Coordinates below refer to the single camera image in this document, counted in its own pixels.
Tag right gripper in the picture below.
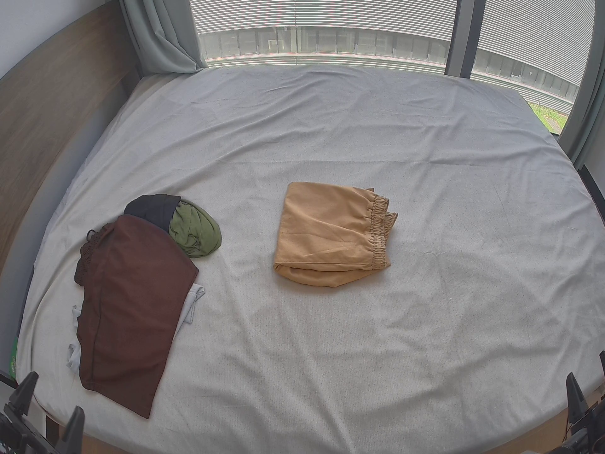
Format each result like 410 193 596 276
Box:
562 350 605 454

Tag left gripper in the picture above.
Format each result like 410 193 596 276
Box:
0 371 86 454

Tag tan shorts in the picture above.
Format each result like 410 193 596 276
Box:
273 182 398 288

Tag bed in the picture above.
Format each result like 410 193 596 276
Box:
0 0 605 454

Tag brown garment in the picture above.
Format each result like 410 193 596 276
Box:
74 215 199 420

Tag white garment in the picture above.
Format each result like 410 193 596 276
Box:
65 283 207 383

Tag black garment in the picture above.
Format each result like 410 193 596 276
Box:
124 193 183 233

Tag green garment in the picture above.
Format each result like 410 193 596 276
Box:
168 198 222 259

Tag grey-green curtain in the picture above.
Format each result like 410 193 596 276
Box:
112 0 209 75
569 41 605 171

